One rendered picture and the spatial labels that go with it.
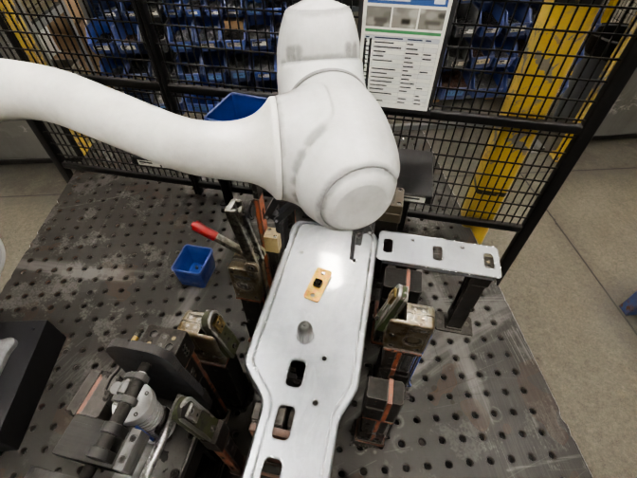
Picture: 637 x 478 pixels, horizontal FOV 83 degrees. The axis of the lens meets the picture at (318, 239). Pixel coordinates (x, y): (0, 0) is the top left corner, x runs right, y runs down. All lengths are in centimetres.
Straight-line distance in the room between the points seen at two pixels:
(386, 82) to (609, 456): 171
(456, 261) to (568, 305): 150
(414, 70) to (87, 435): 102
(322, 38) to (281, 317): 54
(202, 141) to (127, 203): 129
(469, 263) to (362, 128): 66
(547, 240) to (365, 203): 238
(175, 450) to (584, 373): 185
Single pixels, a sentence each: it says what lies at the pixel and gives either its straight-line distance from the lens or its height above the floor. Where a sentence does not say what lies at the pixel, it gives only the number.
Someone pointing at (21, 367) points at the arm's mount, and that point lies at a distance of 121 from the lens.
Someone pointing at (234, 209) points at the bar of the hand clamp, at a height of 121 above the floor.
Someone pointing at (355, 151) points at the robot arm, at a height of 150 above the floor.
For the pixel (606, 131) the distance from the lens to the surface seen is 355.
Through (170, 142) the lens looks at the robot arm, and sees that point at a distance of 38.
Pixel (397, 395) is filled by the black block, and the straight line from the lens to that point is 74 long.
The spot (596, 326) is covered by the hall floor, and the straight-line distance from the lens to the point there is 238.
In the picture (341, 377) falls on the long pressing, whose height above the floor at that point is 100.
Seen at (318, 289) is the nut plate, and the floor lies 101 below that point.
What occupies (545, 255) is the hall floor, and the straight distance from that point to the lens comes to 257.
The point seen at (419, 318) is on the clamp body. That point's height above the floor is 104.
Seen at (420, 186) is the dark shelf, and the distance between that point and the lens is 105.
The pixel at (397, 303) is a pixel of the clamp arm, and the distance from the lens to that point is 70.
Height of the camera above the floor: 168
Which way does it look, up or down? 48 degrees down
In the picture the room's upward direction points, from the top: straight up
